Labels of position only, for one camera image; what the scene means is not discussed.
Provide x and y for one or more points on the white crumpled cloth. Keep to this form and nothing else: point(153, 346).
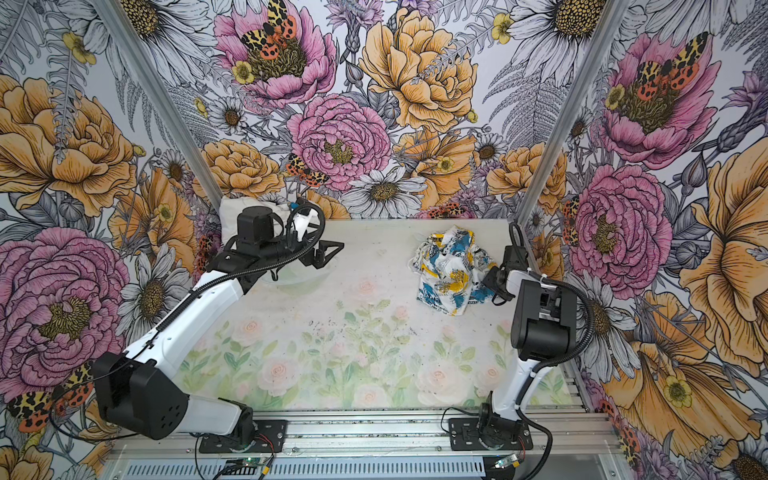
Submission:
point(230, 209)

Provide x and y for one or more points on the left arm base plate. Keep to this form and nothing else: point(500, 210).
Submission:
point(262, 436)

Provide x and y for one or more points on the right aluminium corner post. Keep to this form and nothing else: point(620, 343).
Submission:
point(606, 30)

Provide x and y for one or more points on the aluminium corner post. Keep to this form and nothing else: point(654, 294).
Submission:
point(606, 30)
point(141, 64)

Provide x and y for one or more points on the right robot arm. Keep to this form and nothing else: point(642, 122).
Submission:
point(543, 332)

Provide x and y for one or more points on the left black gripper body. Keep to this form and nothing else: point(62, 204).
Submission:
point(283, 245)

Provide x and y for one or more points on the left aluminium corner post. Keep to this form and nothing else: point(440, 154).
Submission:
point(141, 64)

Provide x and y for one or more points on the aluminium front rail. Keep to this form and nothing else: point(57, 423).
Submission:
point(422, 432)

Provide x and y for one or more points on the newspaper print colourful cloth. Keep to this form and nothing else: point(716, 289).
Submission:
point(451, 268)

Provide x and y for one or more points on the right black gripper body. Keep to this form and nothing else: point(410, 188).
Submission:
point(492, 281)

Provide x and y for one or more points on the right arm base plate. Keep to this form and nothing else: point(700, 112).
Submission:
point(496, 434)

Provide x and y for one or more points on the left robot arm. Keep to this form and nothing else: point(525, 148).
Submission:
point(135, 388)

